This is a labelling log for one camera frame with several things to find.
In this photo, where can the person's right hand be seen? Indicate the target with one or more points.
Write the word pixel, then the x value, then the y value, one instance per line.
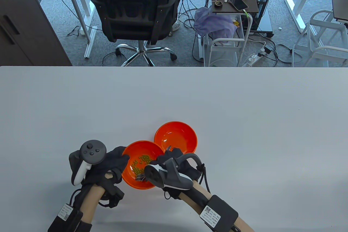
pixel 191 170

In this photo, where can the person's left hand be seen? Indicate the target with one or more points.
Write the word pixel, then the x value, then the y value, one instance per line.
pixel 114 158

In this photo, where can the orange bowl with green beans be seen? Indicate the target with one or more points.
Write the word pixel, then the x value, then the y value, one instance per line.
pixel 138 147

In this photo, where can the pile of sunflower seeds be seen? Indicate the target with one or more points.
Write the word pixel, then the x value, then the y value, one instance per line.
pixel 138 177

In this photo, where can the orange plastic bowl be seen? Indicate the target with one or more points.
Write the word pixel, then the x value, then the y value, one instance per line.
pixel 176 134

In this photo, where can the person's left forearm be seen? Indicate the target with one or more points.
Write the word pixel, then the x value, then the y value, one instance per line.
pixel 93 199

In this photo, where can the person's right forearm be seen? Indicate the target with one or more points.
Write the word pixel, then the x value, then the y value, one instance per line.
pixel 198 196

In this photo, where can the grey right hand controller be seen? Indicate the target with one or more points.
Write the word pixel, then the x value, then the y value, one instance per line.
pixel 174 172

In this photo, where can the grey hand controller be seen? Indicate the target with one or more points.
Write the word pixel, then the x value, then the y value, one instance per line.
pixel 174 172
pixel 92 150

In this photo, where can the grey left hand controller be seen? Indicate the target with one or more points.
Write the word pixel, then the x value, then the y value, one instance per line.
pixel 92 150

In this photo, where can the pile of green mung beans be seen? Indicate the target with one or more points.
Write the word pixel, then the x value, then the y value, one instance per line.
pixel 144 158

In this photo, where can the black right wrist sensor box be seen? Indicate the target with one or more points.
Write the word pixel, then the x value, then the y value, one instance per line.
pixel 225 210

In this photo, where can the black wrist sensor box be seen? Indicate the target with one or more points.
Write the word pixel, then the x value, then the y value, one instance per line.
pixel 65 219
pixel 225 210

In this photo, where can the black left wrist sensor box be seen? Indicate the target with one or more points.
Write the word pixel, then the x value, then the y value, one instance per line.
pixel 65 219

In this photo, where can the white power strip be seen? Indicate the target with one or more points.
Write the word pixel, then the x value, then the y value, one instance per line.
pixel 252 58

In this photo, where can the white metal cart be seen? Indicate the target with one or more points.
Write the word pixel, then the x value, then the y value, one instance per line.
pixel 231 39

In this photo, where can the black power adapter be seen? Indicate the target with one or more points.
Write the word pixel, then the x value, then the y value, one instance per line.
pixel 267 50

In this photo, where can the purple cloth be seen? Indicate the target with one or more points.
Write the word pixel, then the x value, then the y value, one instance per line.
pixel 214 24

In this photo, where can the black office chair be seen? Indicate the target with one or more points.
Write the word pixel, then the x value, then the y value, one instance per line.
pixel 136 6

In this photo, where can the yellow small object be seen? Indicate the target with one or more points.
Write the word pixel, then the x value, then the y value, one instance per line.
pixel 236 23

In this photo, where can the dark brown cabinet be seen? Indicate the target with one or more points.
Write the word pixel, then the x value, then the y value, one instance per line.
pixel 21 25

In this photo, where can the black tape roll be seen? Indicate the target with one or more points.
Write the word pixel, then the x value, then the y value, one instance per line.
pixel 215 4

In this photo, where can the black smartphone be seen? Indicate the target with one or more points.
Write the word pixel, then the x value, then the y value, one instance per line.
pixel 238 2

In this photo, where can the white metal chair frame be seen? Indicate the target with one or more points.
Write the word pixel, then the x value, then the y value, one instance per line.
pixel 330 25

